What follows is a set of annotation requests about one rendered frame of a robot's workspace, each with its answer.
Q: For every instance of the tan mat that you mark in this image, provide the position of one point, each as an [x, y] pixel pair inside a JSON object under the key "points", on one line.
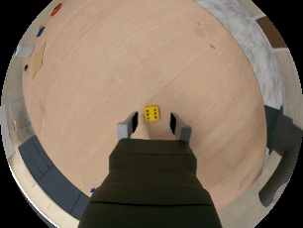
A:
{"points": [[38, 60]]}

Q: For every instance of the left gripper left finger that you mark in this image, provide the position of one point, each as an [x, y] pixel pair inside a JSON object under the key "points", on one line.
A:
{"points": [[128, 127]]}

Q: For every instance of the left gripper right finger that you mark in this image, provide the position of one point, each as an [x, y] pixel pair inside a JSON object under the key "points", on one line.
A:
{"points": [[182, 132]]}

